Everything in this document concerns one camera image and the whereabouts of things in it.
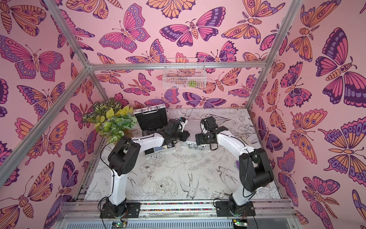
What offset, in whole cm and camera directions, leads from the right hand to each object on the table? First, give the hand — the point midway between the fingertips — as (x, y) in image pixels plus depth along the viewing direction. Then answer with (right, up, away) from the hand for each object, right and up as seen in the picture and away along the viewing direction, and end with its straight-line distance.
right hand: (203, 138), depth 92 cm
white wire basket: (-11, +43, +3) cm, 45 cm away
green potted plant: (-51, +11, -14) cm, 54 cm away
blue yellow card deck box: (-28, -7, +1) cm, 29 cm away
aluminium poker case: (-35, +12, +3) cm, 37 cm away
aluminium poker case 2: (-7, -5, +3) cm, 9 cm away
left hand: (-8, +2, +5) cm, 9 cm away
